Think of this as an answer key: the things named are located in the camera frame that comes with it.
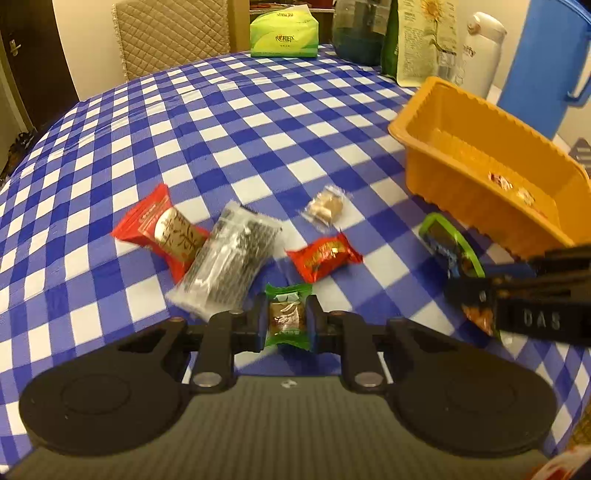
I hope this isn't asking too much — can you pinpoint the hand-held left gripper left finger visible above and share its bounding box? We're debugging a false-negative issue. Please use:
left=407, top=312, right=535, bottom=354
left=115, top=295, right=269, bottom=395

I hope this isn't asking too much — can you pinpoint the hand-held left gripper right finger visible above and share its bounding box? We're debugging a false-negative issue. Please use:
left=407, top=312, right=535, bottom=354
left=305, top=294, right=462, bottom=393

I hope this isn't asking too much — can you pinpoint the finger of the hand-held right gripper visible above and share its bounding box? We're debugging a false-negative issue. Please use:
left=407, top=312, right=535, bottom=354
left=530, top=244, right=591, bottom=278
left=445, top=273, right=591, bottom=308

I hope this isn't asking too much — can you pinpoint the green candy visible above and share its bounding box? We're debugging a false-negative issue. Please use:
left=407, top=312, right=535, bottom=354
left=264, top=284, right=315, bottom=352

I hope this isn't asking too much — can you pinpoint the green edged snack packet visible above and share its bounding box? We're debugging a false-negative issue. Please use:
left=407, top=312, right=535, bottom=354
left=419, top=212, right=504, bottom=340

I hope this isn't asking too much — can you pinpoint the red yellow print candy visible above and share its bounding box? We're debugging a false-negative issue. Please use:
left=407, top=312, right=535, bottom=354
left=286, top=233, right=363, bottom=283

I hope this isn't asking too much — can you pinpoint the clear silver snack packet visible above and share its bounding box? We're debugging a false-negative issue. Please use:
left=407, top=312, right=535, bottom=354
left=166, top=200, right=283, bottom=320

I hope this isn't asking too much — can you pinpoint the orange plastic tray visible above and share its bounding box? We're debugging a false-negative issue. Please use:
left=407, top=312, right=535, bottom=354
left=388, top=76, right=591, bottom=261

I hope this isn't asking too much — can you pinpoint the beige nougat clear wrapper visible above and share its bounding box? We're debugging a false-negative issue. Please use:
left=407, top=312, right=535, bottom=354
left=301, top=185, right=354, bottom=228

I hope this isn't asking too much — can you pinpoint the red snack pack beige label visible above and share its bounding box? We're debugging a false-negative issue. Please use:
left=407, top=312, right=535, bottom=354
left=111, top=184, right=211, bottom=283

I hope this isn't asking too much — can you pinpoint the grey phone stand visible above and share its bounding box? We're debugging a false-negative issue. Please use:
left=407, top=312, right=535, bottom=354
left=567, top=137, right=591, bottom=178

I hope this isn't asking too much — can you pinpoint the blue white checkered tablecloth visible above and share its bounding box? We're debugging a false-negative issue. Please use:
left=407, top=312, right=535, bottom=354
left=0, top=44, right=591, bottom=462

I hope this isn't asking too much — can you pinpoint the blue thermos jug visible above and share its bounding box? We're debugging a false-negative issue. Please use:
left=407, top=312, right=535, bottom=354
left=498, top=0, right=591, bottom=141

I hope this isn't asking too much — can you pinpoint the white insulated bottle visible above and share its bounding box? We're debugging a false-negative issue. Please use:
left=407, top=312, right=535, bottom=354
left=455, top=11, right=508, bottom=100

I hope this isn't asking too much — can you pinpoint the sunflower print snack bag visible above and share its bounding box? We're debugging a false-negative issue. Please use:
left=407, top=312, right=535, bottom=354
left=381, top=0, right=462, bottom=88

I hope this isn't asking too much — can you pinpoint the dark glass jar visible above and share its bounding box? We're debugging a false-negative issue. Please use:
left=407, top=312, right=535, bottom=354
left=331, top=0, right=393, bottom=66

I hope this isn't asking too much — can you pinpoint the dark shoe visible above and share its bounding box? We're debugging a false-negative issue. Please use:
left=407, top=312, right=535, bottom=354
left=7, top=130, right=35, bottom=158

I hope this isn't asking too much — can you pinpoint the green tissue pack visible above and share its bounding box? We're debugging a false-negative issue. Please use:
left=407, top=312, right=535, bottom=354
left=249, top=7, right=320, bottom=58

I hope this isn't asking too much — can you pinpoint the beige quilted chair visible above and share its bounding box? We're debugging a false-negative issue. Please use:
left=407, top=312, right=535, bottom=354
left=112, top=0, right=250, bottom=83

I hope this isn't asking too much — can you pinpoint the dark wooden door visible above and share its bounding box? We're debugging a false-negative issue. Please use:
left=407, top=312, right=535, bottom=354
left=0, top=0, right=79, bottom=130

